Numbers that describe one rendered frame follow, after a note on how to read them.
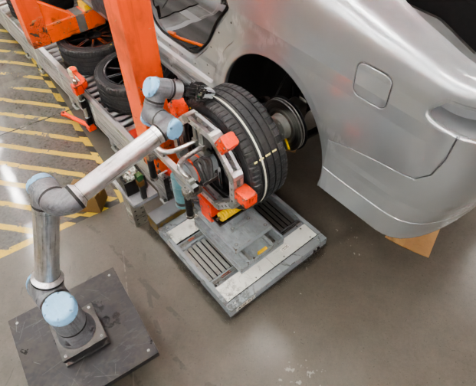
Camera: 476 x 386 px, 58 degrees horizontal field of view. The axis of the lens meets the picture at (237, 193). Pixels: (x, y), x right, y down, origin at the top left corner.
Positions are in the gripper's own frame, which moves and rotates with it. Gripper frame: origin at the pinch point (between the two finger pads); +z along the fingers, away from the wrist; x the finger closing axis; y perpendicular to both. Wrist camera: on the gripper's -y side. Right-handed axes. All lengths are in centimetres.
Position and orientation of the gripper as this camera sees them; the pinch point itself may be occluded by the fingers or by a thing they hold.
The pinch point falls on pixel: (211, 93)
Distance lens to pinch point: 219.9
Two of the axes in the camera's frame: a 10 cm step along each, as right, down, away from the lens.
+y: 6.1, 3.8, -7.0
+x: 2.0, -9.2, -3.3
